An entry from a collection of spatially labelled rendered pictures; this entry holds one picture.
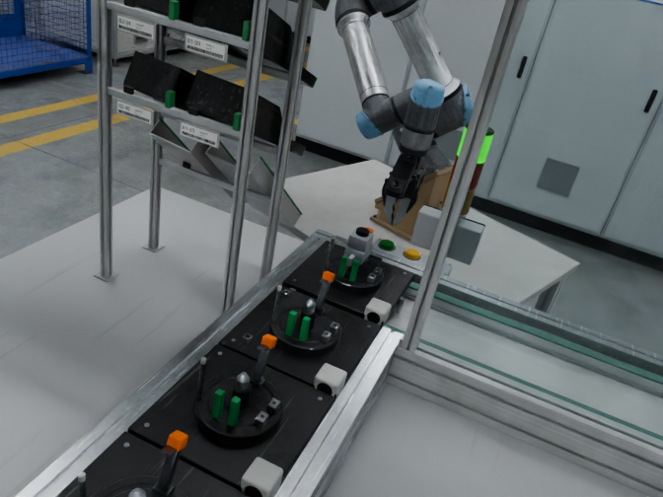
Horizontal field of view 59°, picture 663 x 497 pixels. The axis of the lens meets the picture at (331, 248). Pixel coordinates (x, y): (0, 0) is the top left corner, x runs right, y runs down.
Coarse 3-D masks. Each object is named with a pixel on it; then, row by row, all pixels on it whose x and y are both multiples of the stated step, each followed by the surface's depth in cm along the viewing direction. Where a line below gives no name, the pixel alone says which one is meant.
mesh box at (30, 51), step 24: (0, 0) 444; (24, 0) 463; (48, 0) 484; (72, 0) 506; (0, 24) 451; (24, 24) 470; (48, 24) 492; (72, 24) 515; (0, 48) 458; (24, 48) 478; (48, 48) 500; (72, 48) 524; (0, 72) 464; (24, 72) 484
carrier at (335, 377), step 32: (288, 288) 127; (256, 320) 115; (288, 320) 109; (320, 320) 116; (352, 320) 121; (256, 352) 107; (288, 352) 109; (320, 352) 109; (352, 352) 112; (320, 384) 102
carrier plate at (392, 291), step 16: (320, 256) 141; (368, 256) 146; (304, 272) 134; (320, 272) 135; (384, 272) 140; (400, 272) 142; (304, 288) 128; (320, 288) 129; (384, 288) 134; (400, 288) 135; (336, 304) 126; (352, 304) 126
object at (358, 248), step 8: (352, 232) 130; (360, 232) 129; (368, 232) 129; (352, 240) 129; (360, 240) 128; (368, 240) 129; (352, 248) 130; (360, 248) 129; (368, 248) 131; (352, 256) 129; (360, 256) 129; (360, 264) 130
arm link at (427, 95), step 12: (420, 84) 133; (432, 84) 134; (420, 96) 133; (432, 96) 132; (408, 108) 136; (420, 108) 134; (432, 108) 134; (408, 120) 137; (420, 120) 135; (432, 120) 136; (420, 132) 136; (432, 132) 138
